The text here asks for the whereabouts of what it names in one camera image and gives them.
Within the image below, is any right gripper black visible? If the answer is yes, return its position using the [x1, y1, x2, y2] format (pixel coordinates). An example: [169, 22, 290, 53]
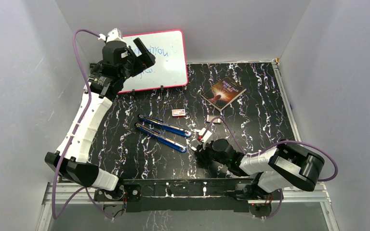
[194, 139, 229, 167]

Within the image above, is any whiteboard with pink frame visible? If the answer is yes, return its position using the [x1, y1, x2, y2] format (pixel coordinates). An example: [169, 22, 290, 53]
[120, 29, 188, 93]

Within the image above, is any staple box tray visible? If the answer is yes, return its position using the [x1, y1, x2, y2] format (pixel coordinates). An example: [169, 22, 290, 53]
[205, 115, 222, 124]

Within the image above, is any small red staple box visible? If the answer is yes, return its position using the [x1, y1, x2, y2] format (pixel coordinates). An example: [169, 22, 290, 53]
[172, 109, 186, 117]

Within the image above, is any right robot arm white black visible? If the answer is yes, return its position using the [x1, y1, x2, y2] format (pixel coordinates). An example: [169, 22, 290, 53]
[192, 139, 325, 200]

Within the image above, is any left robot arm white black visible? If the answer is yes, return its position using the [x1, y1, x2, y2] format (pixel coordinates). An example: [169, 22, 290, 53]
[44, 38, 155, 200]

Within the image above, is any paperback book orange cover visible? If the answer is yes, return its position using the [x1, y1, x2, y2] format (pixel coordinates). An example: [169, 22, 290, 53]
[201, 77, 246, 112]

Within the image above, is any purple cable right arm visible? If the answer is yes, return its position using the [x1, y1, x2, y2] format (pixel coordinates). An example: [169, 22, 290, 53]
[201, 116, 339, 220]

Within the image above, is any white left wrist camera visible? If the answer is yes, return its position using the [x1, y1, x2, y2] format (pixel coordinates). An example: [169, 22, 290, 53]
[98, 28, 125, 43]

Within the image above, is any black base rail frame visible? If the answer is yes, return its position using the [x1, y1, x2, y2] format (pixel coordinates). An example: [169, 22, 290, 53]
[94, 178, 280, 216]

